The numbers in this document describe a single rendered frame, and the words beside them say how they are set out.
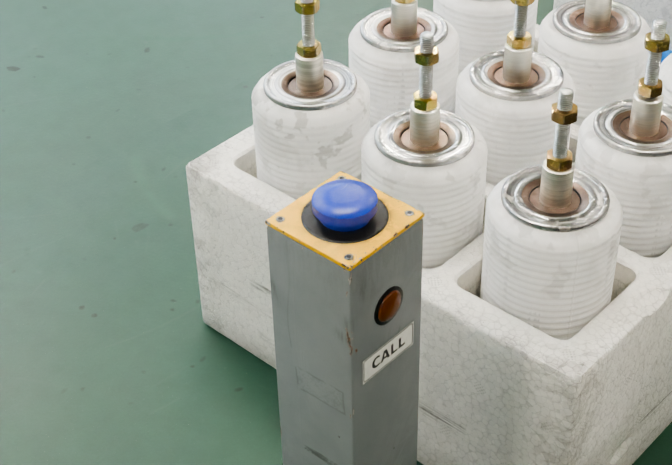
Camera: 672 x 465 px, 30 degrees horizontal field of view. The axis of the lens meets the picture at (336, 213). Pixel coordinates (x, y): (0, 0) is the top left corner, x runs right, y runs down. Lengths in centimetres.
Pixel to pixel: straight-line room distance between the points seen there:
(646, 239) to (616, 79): 17
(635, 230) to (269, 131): 29
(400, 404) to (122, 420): 32
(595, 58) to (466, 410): 32
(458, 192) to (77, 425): 39
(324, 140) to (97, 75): 61
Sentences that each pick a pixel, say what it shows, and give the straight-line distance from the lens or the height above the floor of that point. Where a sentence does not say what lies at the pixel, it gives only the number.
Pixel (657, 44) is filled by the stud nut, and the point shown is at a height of 33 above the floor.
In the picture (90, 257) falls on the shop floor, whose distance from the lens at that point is 126.
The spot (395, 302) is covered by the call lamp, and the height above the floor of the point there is 26.
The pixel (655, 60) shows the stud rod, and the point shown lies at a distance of 95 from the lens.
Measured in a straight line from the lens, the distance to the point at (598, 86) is 110.
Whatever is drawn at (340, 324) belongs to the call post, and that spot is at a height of 27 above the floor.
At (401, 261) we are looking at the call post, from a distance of 77.
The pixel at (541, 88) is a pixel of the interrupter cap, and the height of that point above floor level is 25.
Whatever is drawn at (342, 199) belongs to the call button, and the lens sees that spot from 76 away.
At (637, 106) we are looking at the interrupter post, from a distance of 96.
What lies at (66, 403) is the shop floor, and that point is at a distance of 112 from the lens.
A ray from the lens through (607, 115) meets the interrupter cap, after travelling 99.
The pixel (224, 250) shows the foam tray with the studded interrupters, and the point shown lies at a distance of 108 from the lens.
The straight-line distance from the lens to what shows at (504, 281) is 90.
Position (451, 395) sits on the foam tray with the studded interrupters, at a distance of 96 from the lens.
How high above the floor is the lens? 78
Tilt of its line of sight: 37 degrees down
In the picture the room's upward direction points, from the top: 1 degrees counter-clockwise
